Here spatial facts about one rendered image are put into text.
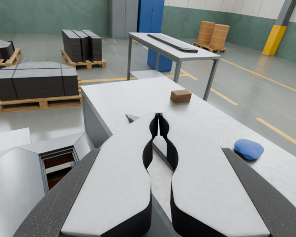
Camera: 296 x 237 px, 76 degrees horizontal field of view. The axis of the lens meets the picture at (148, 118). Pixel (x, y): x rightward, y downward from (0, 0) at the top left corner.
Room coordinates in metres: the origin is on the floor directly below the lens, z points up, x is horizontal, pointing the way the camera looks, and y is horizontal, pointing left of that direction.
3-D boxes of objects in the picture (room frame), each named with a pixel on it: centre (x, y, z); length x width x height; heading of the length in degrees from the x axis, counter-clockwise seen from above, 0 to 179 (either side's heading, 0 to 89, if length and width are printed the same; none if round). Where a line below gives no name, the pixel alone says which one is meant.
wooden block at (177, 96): (0.97, -0.17, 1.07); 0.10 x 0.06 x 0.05; 118
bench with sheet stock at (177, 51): (3.20, -0.17, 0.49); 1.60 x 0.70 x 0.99; 31
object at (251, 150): (0.59, -0.40, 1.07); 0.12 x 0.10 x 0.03; 139
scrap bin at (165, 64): (4.93, -0.12, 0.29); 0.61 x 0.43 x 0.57; 27
